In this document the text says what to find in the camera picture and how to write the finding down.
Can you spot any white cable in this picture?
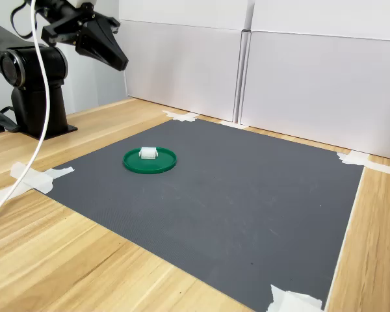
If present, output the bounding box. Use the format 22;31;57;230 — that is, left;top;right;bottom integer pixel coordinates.
0;0;51;226

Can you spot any white partition panel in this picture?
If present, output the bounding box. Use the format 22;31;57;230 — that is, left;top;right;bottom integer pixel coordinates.
122;0;244;123
240;0;390;162

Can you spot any thin black cable loop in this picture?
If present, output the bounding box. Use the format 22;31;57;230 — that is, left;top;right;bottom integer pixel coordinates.
10;0;36;38

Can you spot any round green lid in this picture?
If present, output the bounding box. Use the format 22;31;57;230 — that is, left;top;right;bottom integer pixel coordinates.
122;146;178;176

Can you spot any white tape strip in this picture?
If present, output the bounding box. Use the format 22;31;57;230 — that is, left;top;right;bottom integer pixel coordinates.
265;298;300;312
336;149;370;166
363;161;390;178
162;110;196;123
0;166;75;204
220;120;248;130
270;284;324;312
11;161;55;194
174;112;201;123

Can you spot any dark grey mat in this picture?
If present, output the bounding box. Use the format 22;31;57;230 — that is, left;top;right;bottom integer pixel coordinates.
35;118;367;312

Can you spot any black braided cable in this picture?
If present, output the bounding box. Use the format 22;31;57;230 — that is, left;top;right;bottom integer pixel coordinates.
0;105;22;135

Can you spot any clear partition joining post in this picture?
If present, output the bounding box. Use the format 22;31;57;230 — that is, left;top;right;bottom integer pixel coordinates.
233;0;256;126

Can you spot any small white plastic terminal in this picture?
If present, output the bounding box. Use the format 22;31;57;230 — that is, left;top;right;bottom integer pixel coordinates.
138;146;159;161

